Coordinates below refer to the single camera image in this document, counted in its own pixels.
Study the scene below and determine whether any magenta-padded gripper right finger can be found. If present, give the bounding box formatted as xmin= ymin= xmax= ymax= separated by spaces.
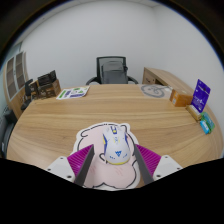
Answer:
xmin=133 ymin=143 xmax=184 ymax=185

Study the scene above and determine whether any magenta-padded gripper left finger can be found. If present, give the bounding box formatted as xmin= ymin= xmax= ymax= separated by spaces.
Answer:
xmin=44 ymin=144 xmax=96 ymax=187

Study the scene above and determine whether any white blue yellow computer mouse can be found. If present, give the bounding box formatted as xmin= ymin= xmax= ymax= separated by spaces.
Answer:
xmin=101 ymin=124 xmax=130 ymax=166

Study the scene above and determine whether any pink cartoon-shaped mouse pad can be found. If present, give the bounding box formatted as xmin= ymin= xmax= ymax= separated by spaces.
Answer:
xmin=72 ymin=121 xmax=140 ymax=191

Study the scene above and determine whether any small light blue box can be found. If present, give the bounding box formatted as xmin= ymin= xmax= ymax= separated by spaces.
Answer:
xmin=199 ymin=119 xmax=211 ymax=135

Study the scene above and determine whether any small tan box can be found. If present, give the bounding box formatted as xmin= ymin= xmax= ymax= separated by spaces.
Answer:
xmin=185 ymin=104 xmax=203 ymax=121

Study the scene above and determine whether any green and white leaflet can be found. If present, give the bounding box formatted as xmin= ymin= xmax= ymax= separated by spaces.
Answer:
xmin=55 ymin=86 xmax=91 ymax=101

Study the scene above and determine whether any green flat box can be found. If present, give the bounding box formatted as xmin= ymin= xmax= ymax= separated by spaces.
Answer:
xmin=200 ymin=111 xmax=216 ymax=133

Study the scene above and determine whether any dark brown cardboard box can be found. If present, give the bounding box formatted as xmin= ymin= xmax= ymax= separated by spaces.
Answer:
xmin=37 ymin=78 xmax=62 ymax=100

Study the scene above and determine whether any black couch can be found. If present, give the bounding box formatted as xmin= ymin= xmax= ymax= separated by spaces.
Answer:
xmin=0 ymin=109 xmax=18 ymax=158

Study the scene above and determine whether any purple standing card package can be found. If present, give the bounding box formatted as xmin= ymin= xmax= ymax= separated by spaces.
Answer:
xmin=192 ymin=78 xmax=212 ymax=114

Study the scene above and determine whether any wooden side desk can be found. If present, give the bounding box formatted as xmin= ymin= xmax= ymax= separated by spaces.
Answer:
xmin=142 ymin=67 xmax=196 ymax=98

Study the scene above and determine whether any small black chair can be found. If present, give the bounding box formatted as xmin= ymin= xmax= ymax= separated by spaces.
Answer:
xmin=20 ymin=78 xmax=35 ymax=112

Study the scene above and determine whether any black box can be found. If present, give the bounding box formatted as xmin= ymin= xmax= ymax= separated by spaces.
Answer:
xmin=37 ymin=69 xmax=58 ymax=88

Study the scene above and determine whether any black mesh office chair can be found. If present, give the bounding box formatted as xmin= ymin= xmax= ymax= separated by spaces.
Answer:
xmin=85 ymin=55 xmax=139 ymax=86

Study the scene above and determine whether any wooden glass-door shelf cabinet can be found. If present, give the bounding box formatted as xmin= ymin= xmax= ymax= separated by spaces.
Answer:
xmin=3 ymin=50 xmax=30 ymax=119

